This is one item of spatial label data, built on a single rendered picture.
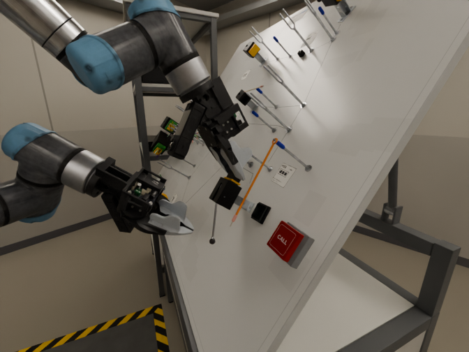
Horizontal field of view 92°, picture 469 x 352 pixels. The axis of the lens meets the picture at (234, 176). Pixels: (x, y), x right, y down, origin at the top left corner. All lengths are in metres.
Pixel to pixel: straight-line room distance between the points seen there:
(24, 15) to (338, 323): 0.88
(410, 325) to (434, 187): 1.96
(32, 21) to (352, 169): 0.56
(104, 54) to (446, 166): 2.54
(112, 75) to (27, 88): 2.50
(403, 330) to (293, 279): 0.43
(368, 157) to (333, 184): 0.07
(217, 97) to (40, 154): 0.33
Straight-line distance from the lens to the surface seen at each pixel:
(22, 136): 0.53
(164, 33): 0.44
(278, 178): 0.51
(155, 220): 0.48
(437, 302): 0.84
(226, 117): 0.46
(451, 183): 2.65
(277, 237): 0.40
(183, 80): 0.44
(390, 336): 0.76
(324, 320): 0.73
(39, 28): 0.53
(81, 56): 0.40
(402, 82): 0.50
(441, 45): 0.53
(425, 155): 2.60
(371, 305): 0.81
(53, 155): 0.50
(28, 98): 2.89
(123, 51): 0.41
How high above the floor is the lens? 1.32
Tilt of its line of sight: 17 degrees down
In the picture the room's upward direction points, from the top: straight up
